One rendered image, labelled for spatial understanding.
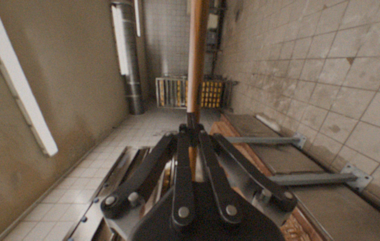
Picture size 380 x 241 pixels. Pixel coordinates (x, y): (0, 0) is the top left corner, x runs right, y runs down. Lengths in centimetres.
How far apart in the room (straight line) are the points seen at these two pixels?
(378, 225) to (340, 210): 15
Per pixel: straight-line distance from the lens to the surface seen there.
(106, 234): 145
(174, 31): 524
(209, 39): 456
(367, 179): 142
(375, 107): 138
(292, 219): 101
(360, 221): 118
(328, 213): 110
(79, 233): 157
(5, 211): 187
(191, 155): 30
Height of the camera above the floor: 121
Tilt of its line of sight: 4 degrees down
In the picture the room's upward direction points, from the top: 89 degrees counter-clockwise
